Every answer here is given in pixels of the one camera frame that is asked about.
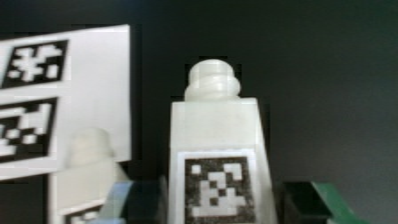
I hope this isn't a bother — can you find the white table leg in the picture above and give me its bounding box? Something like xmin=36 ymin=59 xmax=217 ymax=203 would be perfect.
xmin=167 ymin=59 xmax=277 ymax=224
xmin=50 ymin=128 xmax=128 ymax=224

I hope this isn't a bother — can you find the white sheet with markers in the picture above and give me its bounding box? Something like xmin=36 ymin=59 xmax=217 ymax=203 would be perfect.
xmin=0 ymin=25 xmax=132 ymax=180

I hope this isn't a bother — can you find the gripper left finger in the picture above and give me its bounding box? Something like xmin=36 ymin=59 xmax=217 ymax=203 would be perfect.
xmin=96 ymin=179 xmax=167 ymax=224

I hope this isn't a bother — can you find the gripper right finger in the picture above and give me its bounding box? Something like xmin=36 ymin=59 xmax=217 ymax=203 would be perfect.
xmin=281 ymin=181 xmax=370 ymax=224

